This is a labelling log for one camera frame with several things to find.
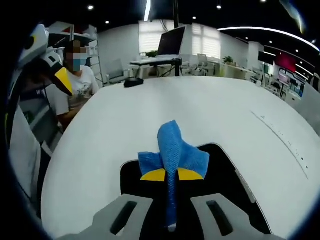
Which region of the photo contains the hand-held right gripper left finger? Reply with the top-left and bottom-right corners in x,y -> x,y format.
56,168 -> 173,240

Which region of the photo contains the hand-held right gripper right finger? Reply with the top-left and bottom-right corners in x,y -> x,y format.
174,168 -> 273,240

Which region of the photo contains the blue cleaning cloth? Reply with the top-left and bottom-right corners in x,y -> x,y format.
137,119 -> 211,231

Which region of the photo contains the white shelf rack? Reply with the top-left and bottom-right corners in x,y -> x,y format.
48,21 -> 105,88

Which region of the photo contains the grey office chair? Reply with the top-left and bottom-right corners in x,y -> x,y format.
106,58 -> 126,85

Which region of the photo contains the black object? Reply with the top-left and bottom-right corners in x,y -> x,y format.
123,77 -> 145,89

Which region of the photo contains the white standing desk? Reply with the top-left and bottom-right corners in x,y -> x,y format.
129,56 -> 184,77

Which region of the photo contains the dark monitor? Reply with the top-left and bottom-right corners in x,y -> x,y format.
157,24 -> 187,57

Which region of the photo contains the red wall screen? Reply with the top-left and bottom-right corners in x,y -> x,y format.
274,51 -> 297,74

